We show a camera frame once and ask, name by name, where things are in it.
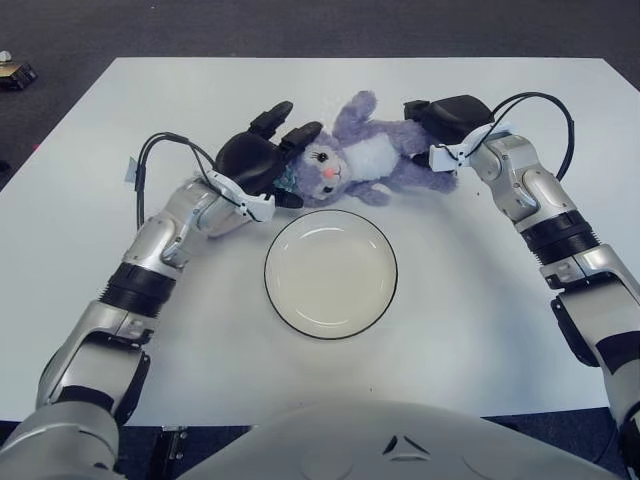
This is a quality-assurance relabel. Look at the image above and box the black metal bracket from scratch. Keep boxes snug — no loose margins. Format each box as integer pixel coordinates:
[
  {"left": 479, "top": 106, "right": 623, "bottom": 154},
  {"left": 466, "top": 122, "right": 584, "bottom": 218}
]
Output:
[{"left": 159, "top": 424, "right": 189, "bottom": 464}]

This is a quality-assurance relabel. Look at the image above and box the grey robot torso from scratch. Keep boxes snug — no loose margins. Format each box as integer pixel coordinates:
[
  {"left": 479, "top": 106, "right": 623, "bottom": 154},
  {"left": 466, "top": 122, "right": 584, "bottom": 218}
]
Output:
[{"left": 177, "top": 399, "right": 626, "bottom": 480}]

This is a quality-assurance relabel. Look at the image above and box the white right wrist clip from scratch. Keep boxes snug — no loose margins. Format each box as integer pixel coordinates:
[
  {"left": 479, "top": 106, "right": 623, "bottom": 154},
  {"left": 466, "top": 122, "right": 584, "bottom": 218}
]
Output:
[{"left": 428, "top": 119, "right": 519, "bottom": 176}]

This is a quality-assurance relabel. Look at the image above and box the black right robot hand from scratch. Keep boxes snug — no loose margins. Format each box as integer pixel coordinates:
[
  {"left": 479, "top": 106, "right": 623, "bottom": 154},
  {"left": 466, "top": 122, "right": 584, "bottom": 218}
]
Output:
[{"left": 402, "top": 93, "right": 496, "bottom": 174}]

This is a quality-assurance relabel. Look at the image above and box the black and yellow floor box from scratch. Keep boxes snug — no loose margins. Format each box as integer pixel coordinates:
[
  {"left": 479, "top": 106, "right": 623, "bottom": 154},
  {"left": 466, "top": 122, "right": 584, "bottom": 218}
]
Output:
[{"left": 0, "top": 49, "right": 39, "bottom": 92}]

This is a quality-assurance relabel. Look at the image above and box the white plate with black rim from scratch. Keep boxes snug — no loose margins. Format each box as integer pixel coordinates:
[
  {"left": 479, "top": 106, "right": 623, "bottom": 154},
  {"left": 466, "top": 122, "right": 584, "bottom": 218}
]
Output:
[{"left": 263, "top": 208, "right": 400, "bottom": 342}]

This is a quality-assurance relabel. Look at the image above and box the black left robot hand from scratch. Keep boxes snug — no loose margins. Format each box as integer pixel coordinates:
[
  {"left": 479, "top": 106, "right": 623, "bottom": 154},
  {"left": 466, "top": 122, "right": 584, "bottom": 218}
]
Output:
[{"left": 213, "top": 99, "right": 324, "bottom": 209}]

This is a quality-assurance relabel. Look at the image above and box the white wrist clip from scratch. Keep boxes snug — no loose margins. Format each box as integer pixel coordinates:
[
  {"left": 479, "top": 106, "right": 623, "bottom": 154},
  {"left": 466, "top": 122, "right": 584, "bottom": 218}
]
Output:
[
  {"left": 428, "top": 119, "right": 519, "bottom": 176},
  {"left": 204, "top": 169, "right": 276, "bottom": 224}
]

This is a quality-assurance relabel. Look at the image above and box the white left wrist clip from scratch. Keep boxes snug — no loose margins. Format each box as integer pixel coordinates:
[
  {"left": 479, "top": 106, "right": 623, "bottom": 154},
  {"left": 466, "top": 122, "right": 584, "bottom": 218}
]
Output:
[{"left": 204, "top": 169, "right": 276, "bottom": 224}]

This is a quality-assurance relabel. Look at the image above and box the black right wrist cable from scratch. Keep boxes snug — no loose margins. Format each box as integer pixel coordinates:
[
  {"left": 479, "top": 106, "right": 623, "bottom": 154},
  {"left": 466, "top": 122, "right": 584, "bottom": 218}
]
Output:
[{"left": 487, "top": 90, "right": 576, "bottom": 181}]

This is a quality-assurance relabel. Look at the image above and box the purple plush bunny doll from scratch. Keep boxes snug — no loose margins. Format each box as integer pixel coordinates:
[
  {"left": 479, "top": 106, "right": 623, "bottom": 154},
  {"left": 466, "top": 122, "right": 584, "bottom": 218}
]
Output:
[{"left": 204, "top": 89, "right": 459, "bottom": 240}]

